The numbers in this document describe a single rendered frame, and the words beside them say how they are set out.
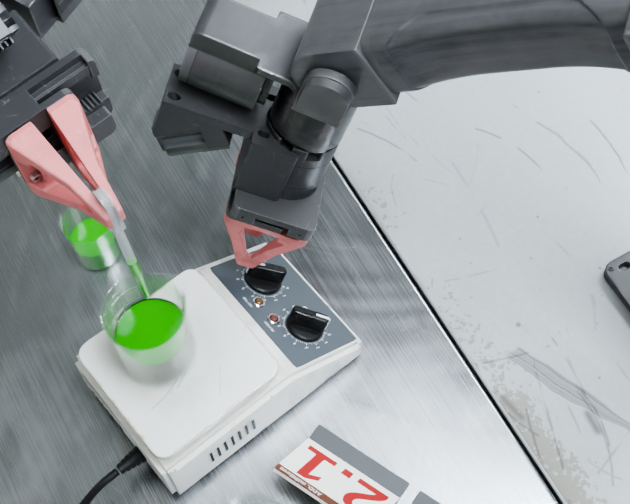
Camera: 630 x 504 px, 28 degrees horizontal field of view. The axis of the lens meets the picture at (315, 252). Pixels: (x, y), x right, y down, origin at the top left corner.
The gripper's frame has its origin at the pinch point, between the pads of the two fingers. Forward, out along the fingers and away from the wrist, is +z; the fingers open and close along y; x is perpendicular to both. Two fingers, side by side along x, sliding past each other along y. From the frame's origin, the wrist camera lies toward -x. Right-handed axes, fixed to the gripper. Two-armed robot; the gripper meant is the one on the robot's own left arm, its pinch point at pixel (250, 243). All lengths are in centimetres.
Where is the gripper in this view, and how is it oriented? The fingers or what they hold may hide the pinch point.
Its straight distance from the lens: 103.4
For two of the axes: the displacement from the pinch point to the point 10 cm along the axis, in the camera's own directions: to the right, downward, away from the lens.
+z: -3.2, 6.0, 7.3
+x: 9.4, 3.0, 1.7
